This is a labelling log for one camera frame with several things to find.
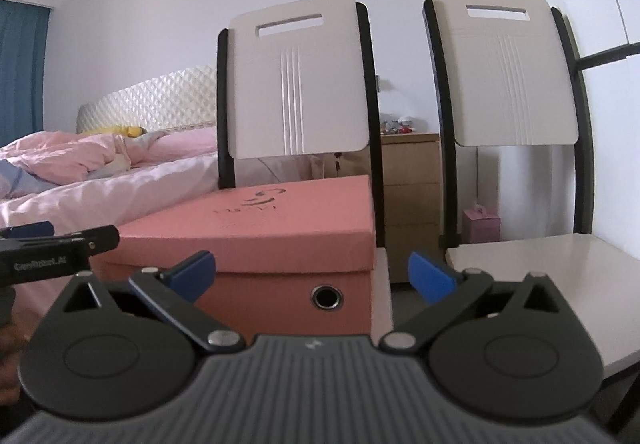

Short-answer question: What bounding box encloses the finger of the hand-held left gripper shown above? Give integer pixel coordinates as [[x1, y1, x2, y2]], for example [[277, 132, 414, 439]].
[[59, 224, 121, 255], [0, 221, 55, 241]]

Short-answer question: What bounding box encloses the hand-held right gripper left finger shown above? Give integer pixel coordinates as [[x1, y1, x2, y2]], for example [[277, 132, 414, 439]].
[[61, 251, 245, 355]]

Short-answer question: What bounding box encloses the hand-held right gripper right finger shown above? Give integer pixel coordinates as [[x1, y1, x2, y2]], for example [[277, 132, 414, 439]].
[[379, 251, 566, 354]]

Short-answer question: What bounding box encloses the pink storage box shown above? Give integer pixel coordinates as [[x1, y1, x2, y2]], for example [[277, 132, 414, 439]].
[[90, 264, 376, 336]]

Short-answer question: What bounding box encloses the person's left hand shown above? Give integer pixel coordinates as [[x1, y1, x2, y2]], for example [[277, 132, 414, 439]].
[[0, 323, 30, 405]]

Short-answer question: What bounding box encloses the grey blue cloth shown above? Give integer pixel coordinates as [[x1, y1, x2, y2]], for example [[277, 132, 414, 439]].
[[0, 160, 53, 199]]

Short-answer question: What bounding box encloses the pink tissue box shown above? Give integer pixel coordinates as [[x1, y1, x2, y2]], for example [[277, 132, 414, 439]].
[[462, 205, 501, 243]]

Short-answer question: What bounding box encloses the bed with pink sheet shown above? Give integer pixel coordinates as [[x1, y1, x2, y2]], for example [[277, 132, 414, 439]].
[[0, 129, 221, 275]]

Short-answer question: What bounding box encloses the rumpled pink duvet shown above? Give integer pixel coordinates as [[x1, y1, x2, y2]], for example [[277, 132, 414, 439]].
[[0, 131, 136, 197]]

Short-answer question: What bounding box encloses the wooden nightstand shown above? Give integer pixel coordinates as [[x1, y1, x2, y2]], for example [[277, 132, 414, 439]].
[[377, 133, 444, 284]]

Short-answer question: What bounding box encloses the yellow pillow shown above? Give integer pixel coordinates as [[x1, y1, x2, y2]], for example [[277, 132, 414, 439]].
[[80, 124, 146, 139]]

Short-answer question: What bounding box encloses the cluster of small trinkets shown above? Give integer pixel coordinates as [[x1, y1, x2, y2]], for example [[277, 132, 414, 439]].
[[381, 116, 417, 134]]

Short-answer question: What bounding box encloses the white quilted headboard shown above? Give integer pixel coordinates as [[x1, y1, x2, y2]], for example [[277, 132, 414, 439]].
[[76, 65, 219, 135]]

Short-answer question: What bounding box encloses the blue curtain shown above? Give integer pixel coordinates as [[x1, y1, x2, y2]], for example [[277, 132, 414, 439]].
[[0, 0, 51, 147]]

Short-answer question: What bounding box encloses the dark metal rod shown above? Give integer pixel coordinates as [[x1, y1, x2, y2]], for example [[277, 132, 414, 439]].
[[575, 41, 640, 71]]

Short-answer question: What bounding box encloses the white chair with black frame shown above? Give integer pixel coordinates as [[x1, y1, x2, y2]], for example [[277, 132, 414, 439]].
[[216, 0, 396, 340], [422, 0, 640, 381]]

